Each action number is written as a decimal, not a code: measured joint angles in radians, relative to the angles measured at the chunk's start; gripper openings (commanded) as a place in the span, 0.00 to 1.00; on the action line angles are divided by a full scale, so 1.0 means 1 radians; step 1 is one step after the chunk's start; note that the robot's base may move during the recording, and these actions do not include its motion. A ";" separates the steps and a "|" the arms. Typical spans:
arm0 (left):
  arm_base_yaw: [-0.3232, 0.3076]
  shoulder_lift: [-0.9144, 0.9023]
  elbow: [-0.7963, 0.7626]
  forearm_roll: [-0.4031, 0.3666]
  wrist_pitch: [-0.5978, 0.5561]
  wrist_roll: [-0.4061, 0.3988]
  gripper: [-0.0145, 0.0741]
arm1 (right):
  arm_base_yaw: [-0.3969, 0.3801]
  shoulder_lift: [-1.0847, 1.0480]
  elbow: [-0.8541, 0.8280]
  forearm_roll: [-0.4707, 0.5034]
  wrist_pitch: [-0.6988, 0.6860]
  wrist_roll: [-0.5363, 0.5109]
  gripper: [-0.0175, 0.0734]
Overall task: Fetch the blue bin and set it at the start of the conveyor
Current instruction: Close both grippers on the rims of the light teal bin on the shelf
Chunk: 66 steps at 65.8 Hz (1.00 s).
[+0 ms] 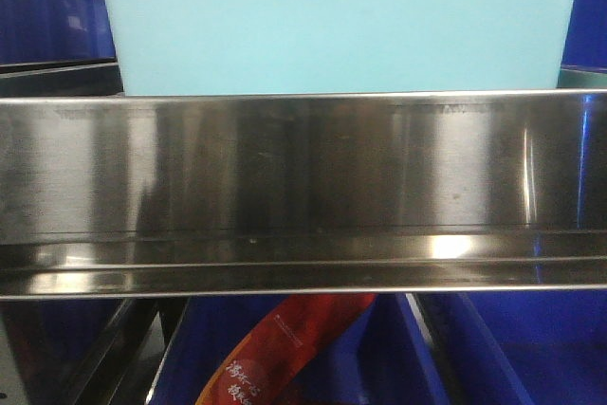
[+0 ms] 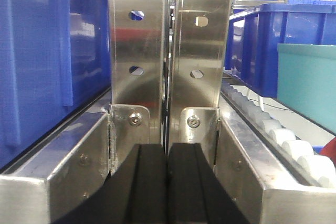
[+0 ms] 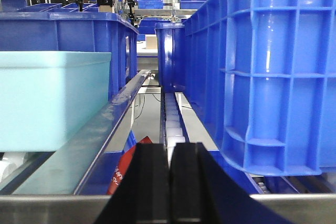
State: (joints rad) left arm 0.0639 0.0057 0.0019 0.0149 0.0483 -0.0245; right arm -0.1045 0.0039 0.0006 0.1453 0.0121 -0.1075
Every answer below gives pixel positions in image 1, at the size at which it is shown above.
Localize light blue plastic bin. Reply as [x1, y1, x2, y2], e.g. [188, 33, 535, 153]
[105, 0, 574, 96]

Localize dark blue bin lower centre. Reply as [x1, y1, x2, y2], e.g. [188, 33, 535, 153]
[145, 294, 450, 404]

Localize dark blue bin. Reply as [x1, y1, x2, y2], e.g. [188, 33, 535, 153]
[562, 0, 606, 68]
[1, 0, 115, 64]
[420, 290, 606, 404]
[145, 294, 450, 404]

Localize dark blue bin lower right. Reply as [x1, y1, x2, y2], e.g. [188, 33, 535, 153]
[420, 290, 606, 404]

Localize dark blue bin upper left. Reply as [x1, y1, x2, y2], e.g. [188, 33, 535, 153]
[1, 0, 115, 64]

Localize dark blue bin upper right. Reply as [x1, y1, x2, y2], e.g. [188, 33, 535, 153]
[562, 0, 606, 68]

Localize red printed snack bag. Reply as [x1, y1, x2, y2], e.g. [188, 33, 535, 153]
[196, 293, 377, 404]

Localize stainless steel shelf rail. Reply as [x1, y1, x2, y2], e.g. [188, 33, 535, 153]
[1, 89, 606, 300]

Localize black metal shelf frame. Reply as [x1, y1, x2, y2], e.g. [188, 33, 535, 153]
[1, 298, 187, 404]

